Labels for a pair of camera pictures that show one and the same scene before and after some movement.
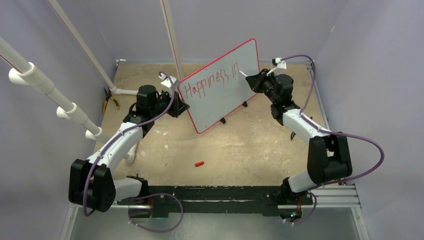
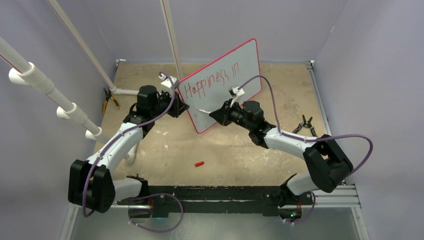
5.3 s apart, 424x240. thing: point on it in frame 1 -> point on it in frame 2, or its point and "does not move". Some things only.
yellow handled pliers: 108,97 does not move
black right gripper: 255,81 -> 222,115
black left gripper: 178,106 does not move
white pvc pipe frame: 26,73 does not move
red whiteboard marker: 243,73 -> 202,110
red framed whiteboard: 216,91 does not move
